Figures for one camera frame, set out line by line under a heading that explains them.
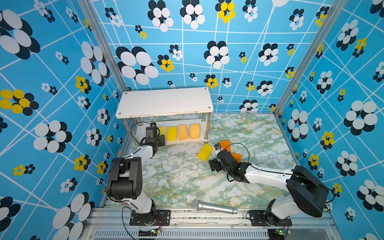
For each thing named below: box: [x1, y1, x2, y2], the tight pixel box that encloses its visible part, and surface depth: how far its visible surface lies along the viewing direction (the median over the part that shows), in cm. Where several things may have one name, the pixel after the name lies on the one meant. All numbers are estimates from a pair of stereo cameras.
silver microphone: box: [191, 199, 238, 215], surface depth 76 cm
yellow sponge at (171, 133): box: [166, 126, 178, 142], surface depth 101 cm
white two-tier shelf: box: [115, 87, 214, 146], surface depth 83 cm
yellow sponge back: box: [197, 143, 214, 162], surface depth 98 cm
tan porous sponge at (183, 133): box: [178, 124, 188, 141], surface depth 98 cm
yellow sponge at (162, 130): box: [158, 126, 165, 136], surface depth 101 cm
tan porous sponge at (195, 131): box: [190, 123, 200, 140], surface depth 100 cm
